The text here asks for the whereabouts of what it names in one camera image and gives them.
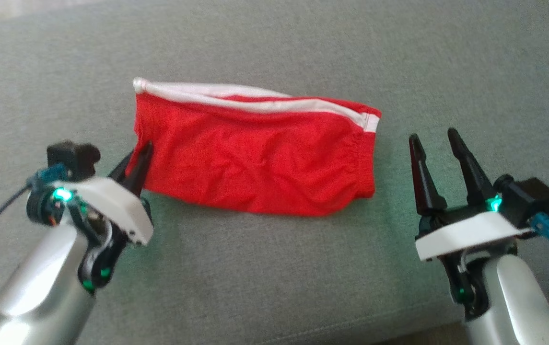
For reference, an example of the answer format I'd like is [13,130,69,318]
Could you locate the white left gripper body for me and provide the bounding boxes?
[54,177,154,246]

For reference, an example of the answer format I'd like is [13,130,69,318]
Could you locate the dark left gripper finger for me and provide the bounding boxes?
[109,152,135,184]
[128,140,154,197]

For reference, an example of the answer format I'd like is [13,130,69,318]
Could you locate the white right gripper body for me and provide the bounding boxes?
[415,204,534,262]

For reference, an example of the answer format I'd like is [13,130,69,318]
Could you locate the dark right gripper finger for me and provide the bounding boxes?
[409,134,448,217]
[447,127,498,207]

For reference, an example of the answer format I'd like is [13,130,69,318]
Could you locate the red shorts with white trim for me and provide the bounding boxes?
[133,78,381,217]

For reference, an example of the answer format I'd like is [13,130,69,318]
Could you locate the grey fabric sofa cushion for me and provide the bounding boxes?
[0,0,549,345]

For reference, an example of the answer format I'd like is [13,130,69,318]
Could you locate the blue plug black left cable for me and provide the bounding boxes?
[0,163,70,245]

